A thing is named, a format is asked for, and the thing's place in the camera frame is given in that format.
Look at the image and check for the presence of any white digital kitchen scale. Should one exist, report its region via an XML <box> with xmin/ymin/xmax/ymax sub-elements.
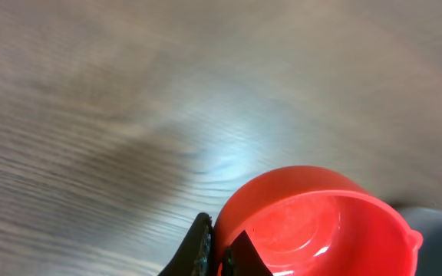
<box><xmin>397</xmin><ymin>206</ymin><xmax>442</xmax><ymax>245</ymax></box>

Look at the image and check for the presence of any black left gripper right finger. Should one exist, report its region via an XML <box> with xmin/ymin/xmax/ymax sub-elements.
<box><xmin>220</xmin><ymin>231</ymin><xmax>272</xmax><ymax>276</ymax></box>

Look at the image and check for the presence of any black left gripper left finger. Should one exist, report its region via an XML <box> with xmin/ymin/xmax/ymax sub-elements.
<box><xmin>159</xmin><ymin>212</ymin><xmax>213</xmax><ymax>276</ymax></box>

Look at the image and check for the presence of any red plastic measuring scoop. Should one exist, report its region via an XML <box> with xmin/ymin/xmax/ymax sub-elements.
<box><xmin>214</xmin><ymin>166</ymin><xmax>423</xmax><ymax>276</ymax></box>

